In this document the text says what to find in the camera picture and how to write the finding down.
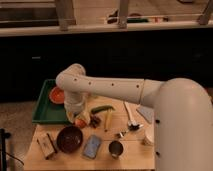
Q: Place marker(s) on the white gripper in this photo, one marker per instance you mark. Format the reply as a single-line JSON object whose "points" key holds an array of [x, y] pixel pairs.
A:
{"points": [[74, 112]]}

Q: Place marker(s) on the orange apple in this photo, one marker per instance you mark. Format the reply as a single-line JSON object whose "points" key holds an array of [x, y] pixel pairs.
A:
{"points": [[80, 123]]}

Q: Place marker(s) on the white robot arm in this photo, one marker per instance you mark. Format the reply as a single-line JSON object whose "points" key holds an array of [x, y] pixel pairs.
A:
{"points": [[183, 114]]}

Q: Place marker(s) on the orange bowl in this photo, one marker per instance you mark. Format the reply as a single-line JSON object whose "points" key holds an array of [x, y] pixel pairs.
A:
{"points": [[56, 95]]}

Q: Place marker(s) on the purple bowl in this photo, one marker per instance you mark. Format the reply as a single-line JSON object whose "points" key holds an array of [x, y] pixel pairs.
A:
{"points": [[69, 139]]}

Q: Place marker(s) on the green pepper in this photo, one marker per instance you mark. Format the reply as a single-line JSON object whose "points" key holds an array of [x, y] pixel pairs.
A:
{"points": [[101, 108]]}

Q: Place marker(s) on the bunch of dark grapes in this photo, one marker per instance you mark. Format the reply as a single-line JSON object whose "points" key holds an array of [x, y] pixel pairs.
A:
{"points": [[94, 121]]}

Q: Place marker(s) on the yellow banana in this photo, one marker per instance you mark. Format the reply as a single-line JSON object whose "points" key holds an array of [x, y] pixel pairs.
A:
{"points": [[107, 120]]}

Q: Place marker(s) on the green plastic tray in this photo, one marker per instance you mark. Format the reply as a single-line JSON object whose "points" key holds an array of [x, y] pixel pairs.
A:
{"points": [[47, 112]]}

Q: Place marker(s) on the blue sponge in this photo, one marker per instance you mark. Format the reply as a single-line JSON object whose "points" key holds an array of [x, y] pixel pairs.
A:
{"points": [[91, 147]]}

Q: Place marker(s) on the wooden block with black strip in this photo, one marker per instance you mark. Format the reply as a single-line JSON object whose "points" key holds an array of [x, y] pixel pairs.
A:
{"points": [[47, 146]]}

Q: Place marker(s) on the metal spoon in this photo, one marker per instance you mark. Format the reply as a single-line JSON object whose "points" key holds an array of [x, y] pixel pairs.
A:
{"points": [[128, 130]]}

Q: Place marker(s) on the small metal cup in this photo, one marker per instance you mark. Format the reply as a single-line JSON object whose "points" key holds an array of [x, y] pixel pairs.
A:
{"points": [[115, 148]]}

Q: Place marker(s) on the grey blue cloth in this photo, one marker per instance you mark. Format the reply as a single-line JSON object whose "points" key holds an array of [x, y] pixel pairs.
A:
{"points": [[146, 113]]}

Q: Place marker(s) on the white plastic cup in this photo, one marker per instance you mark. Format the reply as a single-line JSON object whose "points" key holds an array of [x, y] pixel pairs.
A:
{"points": [[148, 137]]}

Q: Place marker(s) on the black stand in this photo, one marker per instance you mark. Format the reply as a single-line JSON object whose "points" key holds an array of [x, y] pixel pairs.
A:
{"points": [[3, 137]]}

